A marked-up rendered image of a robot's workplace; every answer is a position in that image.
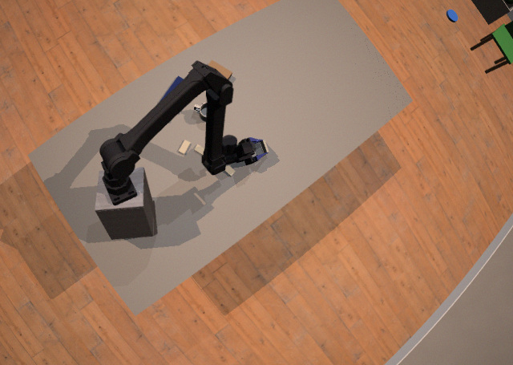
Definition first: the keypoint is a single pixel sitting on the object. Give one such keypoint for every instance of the dark blue notebook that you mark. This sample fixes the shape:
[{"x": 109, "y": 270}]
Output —
[{"x": 175, "y": 83}]

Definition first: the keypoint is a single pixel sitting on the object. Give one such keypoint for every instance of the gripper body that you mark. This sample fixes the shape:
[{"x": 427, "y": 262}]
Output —
[{"x": 251, "y": 160}]

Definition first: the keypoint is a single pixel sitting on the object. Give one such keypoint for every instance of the grey mug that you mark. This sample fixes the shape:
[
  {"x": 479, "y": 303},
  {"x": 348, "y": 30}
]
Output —
[{"x": 203, "y": 108}]

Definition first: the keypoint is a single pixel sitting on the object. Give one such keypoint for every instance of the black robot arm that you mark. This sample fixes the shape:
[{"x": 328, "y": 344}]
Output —
[{"x": 119, "y": 158}]

